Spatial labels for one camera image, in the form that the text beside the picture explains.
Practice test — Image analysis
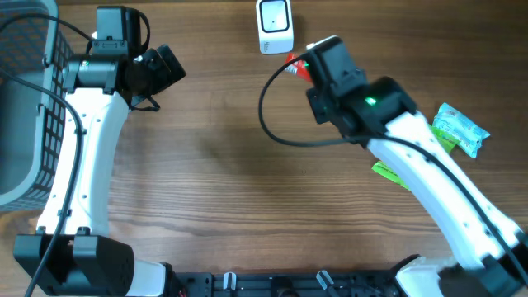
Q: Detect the white barcode scanner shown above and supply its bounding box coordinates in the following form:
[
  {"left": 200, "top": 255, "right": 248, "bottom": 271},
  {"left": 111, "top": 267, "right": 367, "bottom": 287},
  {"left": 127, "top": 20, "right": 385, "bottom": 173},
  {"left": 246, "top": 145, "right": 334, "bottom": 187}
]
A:
[{"left": 255, "top": 0, "right": 294, "bottom": 54}]

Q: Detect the dark grey plastic basket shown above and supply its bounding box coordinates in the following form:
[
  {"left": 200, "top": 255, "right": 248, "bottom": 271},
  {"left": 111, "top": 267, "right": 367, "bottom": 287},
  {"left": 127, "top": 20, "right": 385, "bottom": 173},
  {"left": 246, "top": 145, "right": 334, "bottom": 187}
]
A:
[{"left": 1, "top": 17, "right": 73, "bottom": 211}]

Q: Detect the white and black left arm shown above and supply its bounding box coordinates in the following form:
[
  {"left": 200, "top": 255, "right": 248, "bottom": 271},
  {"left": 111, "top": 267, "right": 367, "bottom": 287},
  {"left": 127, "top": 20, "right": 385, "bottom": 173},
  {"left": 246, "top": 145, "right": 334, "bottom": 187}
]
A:
[{"left": 13, "top": 6, "right": 186, "bottom": 296}]

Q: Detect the red white box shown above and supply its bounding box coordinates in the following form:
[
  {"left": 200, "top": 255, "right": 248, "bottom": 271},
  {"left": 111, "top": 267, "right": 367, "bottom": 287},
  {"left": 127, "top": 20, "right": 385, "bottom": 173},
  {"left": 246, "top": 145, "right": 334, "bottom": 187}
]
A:
[{"left": 285, "top": 53, "right": 313, "bottom": 83}]

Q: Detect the green snack bag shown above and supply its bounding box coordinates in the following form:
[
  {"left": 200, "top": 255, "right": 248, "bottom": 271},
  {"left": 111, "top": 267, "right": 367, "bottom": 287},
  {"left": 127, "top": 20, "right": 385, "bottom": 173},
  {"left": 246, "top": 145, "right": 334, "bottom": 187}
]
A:
[{"left": 372, "top": 125, "right": 460, "bottom": 189}]

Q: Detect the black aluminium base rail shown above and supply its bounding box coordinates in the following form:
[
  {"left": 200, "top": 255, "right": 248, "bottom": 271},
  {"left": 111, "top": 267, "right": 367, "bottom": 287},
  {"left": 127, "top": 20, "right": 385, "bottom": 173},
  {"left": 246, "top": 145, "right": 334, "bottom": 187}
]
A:
[{"left": 166, "top": 270, "right": 405, "bottom": 297}]

